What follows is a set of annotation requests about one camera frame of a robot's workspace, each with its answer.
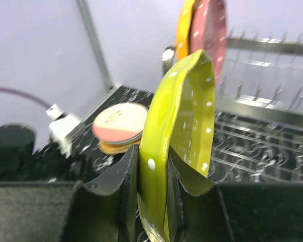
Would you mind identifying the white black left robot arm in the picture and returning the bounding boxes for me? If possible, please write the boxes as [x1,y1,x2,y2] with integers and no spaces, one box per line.
[0,124,36,182]

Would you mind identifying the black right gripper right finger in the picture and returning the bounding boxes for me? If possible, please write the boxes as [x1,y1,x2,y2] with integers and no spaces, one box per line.
[167,148,234,241]

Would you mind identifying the stainless steel dish rack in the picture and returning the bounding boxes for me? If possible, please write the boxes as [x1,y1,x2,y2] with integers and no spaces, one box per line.
[161,30,303,184]

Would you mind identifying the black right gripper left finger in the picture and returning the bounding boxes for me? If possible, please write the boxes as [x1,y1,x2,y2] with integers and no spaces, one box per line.
[60,145,139,241]

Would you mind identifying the beige pink leaf plate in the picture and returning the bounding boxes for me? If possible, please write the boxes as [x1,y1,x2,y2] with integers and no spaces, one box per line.
[92,102,148,144]

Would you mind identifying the yellow-green dotted scalloped plate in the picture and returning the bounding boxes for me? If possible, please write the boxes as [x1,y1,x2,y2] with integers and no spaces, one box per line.
[138,49,216,241]

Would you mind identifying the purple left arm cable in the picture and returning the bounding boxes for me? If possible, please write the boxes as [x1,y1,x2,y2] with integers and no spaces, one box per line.
[0,86,51,110]

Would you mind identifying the tan plates under leaf plate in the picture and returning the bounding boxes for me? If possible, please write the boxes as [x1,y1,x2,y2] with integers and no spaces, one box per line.
[99,140,141,155]

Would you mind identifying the orange dotted scalloped plate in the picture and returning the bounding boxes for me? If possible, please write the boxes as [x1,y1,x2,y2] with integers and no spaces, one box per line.
[176,0,196,60]

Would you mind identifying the pink dotted scalloped plate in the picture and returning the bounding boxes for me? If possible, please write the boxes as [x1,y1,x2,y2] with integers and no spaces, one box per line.
[189,0,227,84]

